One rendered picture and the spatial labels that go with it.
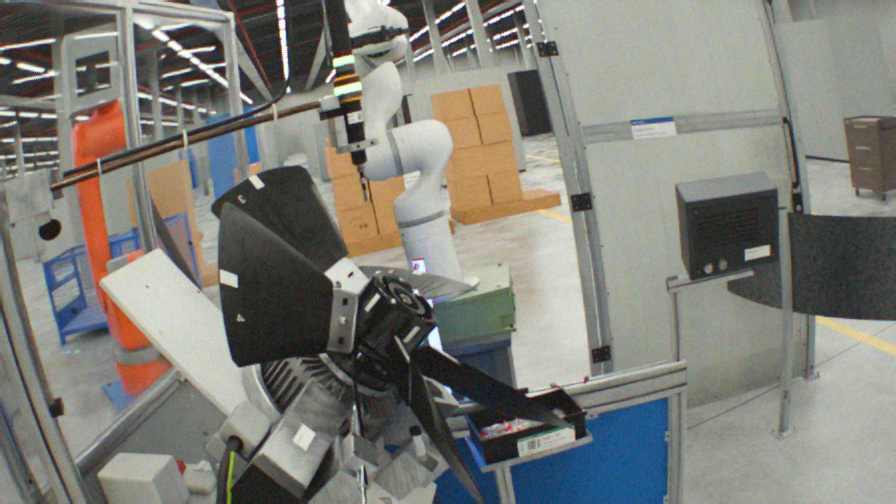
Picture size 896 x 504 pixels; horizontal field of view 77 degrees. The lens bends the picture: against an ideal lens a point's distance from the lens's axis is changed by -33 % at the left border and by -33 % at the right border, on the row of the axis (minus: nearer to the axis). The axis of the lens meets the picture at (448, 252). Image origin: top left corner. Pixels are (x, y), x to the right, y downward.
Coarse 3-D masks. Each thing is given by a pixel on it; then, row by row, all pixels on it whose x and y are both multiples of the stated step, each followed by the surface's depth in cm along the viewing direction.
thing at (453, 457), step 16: (416, 368) 105; (416, 384) 109; (416, 400) 111; (432, 400) 96; (416, 416) 113; (432, 416) 105; (432, 432) 108; (448, 432) 94; (448, 448) 103; (448, 464) 107; (464, 464) 92; (464, 480) 102; (480, 496) 97
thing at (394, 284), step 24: (384, 288) 115; (408, 288) 124; (360, 312) 116; (384, 312) 114; (408, 312) 114; (432, 312) 122; (360, 336) 116; (384, 336) 115; (336, 360) 116; (360, 360) 117; (384, 360) 119; (384, 384) 118
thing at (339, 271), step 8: (336, 264) 125; (344, 264) 125; (352, 264) 125; (328, 272) 124; (336, 272) 124; (344, 272) 125; (360, 272) 125; (336, 280) 124; (344, 280) 124; (352, 280) 124; (360, 280) 124; (344, 288) 123; (352, 288) 123; (360, 288) 124
